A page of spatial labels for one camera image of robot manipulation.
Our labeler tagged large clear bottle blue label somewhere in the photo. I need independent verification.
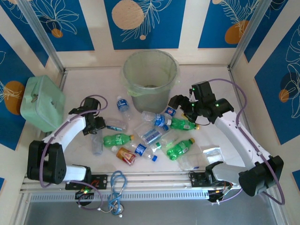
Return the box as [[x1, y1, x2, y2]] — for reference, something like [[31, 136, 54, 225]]
[[141, 110, 173, 128]]

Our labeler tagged clear bottle blue cap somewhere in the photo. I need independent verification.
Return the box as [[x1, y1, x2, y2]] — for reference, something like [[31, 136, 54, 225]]
[[140, 124, 170, 145]]

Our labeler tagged green bottle yellow cap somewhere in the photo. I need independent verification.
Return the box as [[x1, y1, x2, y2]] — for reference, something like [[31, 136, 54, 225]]
[[103, 133, 135, 148], [170, 118, 200, 131], [166, 137, 195, 161]]

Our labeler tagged mint green zip case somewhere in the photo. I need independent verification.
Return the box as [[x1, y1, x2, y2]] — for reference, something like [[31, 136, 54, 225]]
[[20, 75, 66, 133]]

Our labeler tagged silver foil pouch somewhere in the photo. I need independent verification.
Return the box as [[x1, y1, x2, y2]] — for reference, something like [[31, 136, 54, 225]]
[[201, 145, 223, 164]]

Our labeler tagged grey slotted cable duct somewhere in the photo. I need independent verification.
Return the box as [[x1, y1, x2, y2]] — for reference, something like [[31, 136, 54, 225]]
[[29, 189, 210, 203]]

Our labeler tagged blue stethoscope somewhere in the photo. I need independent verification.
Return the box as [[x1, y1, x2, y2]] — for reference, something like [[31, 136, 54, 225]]
[[107, 170, 128, 218]]

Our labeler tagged aluminium mounting rail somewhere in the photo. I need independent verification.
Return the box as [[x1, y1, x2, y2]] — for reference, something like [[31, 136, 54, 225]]
[[21, 171, 276, 192]]

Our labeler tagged crushed clear bottle teal label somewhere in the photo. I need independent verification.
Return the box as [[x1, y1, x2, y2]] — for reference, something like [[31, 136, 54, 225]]
[[105, 118, 129, 131]]

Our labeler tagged pale green bin liner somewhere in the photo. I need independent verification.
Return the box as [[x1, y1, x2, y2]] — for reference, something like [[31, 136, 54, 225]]
[[120, 50, 181, 97]]

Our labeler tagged orange label bottle white cap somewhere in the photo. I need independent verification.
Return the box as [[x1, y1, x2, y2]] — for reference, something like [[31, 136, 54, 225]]
[[111, 145, 138, 166]]

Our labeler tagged aluminium frame post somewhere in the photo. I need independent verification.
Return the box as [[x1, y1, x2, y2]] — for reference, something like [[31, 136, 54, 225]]
[[17, 0, 65, 72], [228, 0, 274, 71]]

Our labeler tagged crushed clear unlabelled bottle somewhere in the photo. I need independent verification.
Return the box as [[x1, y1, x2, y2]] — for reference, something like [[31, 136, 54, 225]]
[[90, 133, 104, 156]]

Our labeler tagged small white-capped water bottle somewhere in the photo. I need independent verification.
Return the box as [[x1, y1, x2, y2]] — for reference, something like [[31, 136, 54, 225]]
[[116, 95, 132, 120]]

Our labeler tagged grey round waste bin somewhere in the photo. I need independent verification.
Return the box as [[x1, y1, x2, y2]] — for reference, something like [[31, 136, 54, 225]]
[[123, 50, 178, 115]]

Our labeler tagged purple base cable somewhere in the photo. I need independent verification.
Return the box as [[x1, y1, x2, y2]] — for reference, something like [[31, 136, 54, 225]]
[[207, 185, 243, 206], [76, 186, 104, 211]]

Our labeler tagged aluminium side rail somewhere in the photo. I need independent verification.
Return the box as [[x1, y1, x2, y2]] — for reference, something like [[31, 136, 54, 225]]
[[228, 67, 265, 169]]

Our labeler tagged clear bottle round blue label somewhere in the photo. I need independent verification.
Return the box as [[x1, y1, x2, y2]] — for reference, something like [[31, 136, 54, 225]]
[[130, 142, 158, 162]]

